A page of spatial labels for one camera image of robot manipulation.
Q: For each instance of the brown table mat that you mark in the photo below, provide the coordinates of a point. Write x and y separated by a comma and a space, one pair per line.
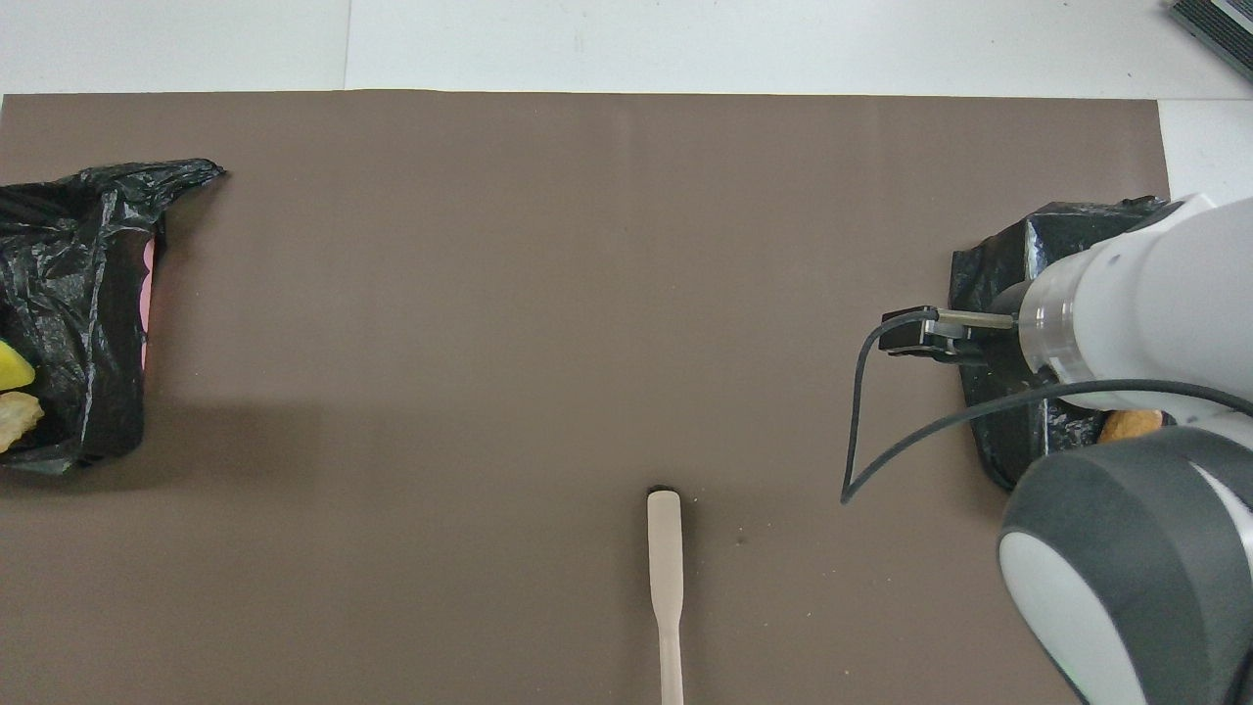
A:
489, 343

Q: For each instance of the black bag lined bin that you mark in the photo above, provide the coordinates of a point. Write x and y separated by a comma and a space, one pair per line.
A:
989, 392

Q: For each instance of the beige hand brush black bristles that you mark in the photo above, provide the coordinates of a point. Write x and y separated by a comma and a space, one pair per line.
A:
665, 568

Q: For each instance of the black bag pink bin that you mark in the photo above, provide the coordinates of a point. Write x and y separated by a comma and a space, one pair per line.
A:
69, 294

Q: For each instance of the brown toy bread roll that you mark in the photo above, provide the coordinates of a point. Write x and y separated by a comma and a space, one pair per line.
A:
1131, 424

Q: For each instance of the yellow green sponge piece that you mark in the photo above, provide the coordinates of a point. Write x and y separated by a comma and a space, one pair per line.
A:
12, 367

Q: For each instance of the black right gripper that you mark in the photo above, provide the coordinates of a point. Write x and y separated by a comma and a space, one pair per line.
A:
1003, 343

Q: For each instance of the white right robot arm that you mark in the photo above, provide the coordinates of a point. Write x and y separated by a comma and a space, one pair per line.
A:
1126, 294

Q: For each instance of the dark ribbed object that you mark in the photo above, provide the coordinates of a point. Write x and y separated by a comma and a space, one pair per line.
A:
1219, 29

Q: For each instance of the striped toy croissant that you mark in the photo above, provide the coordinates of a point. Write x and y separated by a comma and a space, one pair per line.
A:
15, 419

